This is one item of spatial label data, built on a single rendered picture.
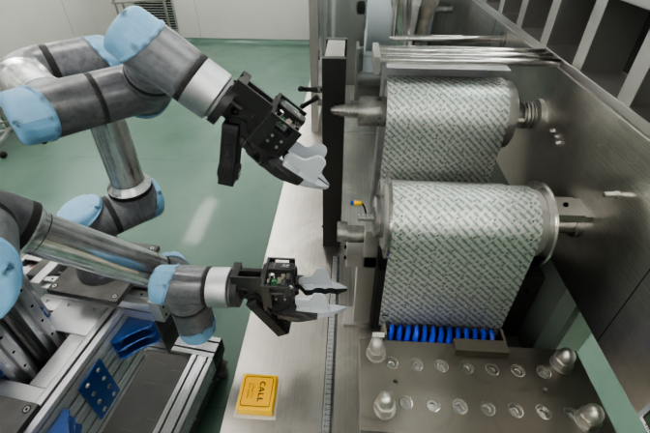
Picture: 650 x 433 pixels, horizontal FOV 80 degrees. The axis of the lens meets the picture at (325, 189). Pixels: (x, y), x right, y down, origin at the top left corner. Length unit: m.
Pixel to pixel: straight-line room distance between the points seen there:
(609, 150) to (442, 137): 0.28
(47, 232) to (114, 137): 0.38
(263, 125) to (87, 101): 0.24
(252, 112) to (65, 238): 0.41
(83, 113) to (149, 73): 0.11
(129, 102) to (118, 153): 0.49
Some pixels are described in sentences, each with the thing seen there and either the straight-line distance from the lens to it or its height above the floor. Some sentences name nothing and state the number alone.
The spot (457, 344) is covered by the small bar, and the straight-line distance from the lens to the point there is 0.79.
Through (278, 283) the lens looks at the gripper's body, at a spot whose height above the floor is 1.14.
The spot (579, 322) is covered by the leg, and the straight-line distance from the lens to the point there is 1.16.
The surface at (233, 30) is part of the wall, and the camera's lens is 6.46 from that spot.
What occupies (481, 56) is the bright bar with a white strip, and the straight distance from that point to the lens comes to 0.87.
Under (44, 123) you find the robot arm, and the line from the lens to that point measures 0.62.
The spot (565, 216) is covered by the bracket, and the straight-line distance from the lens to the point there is 0.74.
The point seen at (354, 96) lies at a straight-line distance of 1.62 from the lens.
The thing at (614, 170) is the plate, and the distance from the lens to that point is 0.72.
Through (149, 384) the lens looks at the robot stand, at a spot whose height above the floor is 0.21.
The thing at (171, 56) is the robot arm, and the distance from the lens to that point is 0.55.
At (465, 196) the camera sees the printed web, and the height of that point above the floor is 1.31.
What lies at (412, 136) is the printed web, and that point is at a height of 1.32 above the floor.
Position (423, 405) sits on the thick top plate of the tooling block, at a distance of 0.74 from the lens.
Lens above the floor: 1.69
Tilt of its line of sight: 36 degrees down
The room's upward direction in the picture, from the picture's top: straight up
